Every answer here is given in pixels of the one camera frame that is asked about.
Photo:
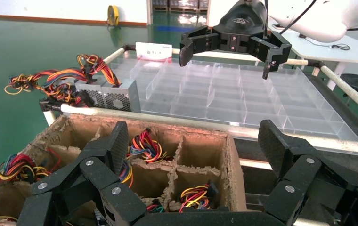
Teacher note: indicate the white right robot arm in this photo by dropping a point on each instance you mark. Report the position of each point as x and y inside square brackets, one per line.
[322, 18]

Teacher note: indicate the brown cardboard divider box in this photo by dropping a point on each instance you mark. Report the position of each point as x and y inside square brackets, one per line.
[197, 146]

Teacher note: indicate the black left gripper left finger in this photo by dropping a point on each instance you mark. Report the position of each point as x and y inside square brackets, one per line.
[73, 187]

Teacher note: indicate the clear acrylic compartment tray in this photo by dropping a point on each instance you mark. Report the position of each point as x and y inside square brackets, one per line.
[229, 103]

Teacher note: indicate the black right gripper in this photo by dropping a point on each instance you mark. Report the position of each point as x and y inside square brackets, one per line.
[241, 25]

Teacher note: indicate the yellow round floor fan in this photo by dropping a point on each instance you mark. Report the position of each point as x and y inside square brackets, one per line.
[113, 15]

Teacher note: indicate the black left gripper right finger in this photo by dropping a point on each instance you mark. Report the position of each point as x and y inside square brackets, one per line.
[316, 187]

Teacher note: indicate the white printed card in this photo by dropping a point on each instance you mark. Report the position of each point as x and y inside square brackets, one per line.
[152, 51]

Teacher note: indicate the white desk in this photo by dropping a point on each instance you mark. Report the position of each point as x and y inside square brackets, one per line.
[322, 51]

